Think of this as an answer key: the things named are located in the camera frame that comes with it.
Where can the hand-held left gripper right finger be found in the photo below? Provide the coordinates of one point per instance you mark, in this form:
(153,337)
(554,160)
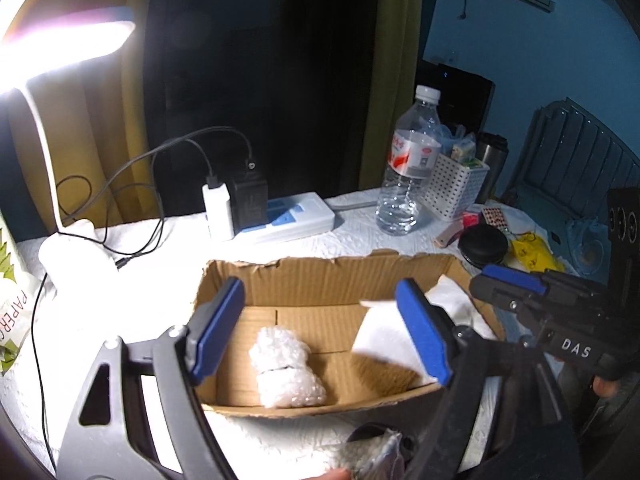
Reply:
(425,332)

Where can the black round case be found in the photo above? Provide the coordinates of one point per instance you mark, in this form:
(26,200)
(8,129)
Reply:
(482,245)

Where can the green yellow carton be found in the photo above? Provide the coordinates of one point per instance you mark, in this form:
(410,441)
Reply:
(465,152)

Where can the red dotted blister pack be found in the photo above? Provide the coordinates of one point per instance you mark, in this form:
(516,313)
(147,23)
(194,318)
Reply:
(495,216)

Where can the white power strip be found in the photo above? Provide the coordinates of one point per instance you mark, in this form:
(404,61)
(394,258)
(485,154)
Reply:
(300,215)

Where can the black power adapter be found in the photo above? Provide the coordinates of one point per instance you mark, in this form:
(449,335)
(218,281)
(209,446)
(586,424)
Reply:
(247,200)

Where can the yellow-green curtain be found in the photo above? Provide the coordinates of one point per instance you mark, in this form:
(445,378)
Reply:
(395,35)
(135,110)

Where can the steel tumbler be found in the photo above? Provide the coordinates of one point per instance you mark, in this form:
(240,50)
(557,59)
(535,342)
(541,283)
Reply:
(492,160)

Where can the yellow packet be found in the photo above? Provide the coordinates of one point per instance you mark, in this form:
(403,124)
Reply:
(530,255)

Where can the pink small box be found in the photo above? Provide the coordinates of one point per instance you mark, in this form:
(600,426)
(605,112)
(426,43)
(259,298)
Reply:
(471,220)

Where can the black appliance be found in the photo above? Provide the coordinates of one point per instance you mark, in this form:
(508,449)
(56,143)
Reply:
(460,95)

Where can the white desk lamp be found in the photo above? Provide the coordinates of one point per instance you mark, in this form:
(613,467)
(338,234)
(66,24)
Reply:
(75,260)

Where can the person's right hand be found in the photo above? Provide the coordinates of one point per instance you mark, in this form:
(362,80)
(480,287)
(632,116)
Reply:
(606,388)

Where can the dark slatted chair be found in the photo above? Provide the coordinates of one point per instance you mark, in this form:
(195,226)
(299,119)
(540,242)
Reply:
(575,150)

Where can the white tissue paper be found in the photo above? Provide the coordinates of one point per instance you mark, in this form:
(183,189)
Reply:
(380,335)
(457,297)

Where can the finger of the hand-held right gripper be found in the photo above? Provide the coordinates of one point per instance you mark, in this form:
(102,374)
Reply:
(510,279)

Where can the brown cardboard box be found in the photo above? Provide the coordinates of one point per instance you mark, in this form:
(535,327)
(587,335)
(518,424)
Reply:
(300,280)

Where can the white perforated basket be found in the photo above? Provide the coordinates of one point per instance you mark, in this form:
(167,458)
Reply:
(450,185)

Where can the clear plastic water bottle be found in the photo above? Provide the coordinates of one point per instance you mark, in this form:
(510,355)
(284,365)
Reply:
(407,195)

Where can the clear blue plastic bag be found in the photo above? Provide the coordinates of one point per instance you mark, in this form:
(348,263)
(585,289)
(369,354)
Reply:
(442,127)

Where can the white bubble wrap roll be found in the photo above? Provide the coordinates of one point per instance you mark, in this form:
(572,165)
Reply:
(277,347)
(290,387)

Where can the person's left hand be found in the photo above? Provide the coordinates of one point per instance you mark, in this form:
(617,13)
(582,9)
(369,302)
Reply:
(336,475)

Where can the clear bubble wrap pouch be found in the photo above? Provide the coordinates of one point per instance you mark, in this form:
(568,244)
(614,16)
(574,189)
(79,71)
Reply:
(369,456)

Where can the paper towel pack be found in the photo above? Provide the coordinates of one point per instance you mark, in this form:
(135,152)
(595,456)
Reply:
(15,310)

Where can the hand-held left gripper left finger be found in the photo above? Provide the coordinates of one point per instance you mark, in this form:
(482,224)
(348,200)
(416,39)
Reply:
(216,332)

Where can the white embossed table cover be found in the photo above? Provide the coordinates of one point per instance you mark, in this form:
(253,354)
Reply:
(350,245)

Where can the white plug charger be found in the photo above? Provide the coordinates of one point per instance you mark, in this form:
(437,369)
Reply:
(217,210)

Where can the beige small case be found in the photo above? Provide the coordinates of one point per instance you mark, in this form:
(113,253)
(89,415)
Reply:
(447,236)

